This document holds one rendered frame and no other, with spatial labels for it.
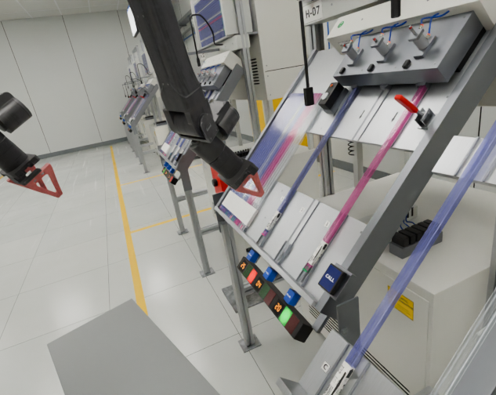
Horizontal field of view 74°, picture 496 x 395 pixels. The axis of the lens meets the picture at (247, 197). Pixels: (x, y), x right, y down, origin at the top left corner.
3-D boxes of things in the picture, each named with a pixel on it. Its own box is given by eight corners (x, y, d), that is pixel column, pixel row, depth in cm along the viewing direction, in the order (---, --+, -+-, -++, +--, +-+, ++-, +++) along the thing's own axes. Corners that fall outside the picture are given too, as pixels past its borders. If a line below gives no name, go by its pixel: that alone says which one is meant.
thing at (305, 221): (328, 307, 69) (318, 302, 68) (225, 211, 128) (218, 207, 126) (377, 230, 69) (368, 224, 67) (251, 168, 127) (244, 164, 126)
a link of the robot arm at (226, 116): (164, 118, 64) (198, 122, 60) (193, 77, 68) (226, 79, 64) (192, 157, 73) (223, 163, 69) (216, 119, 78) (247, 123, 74)
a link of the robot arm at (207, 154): (182, 147, 69) (195, 143, 65) (197, 124, 72) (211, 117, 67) (205, 168, 72) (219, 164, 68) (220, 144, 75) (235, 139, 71)
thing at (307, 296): (332, 316, 71) (310, 306, 67) (228, 216, 129) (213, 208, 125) (335, 310, 71) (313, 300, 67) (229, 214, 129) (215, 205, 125)
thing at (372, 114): (429, 163, 70) (417, 150, 67) (280, 132, 128) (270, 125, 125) (515, 28, 69) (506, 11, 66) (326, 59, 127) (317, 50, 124)
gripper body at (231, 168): (239, 159, 79) (217, 139, 75) (258, 167, 70) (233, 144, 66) (222, 180, 79) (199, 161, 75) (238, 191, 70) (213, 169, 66)
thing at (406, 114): (309, 273, 75) (305, 271, 74) (305, 271, 76) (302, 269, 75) (431, 82, 73) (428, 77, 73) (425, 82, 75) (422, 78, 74)
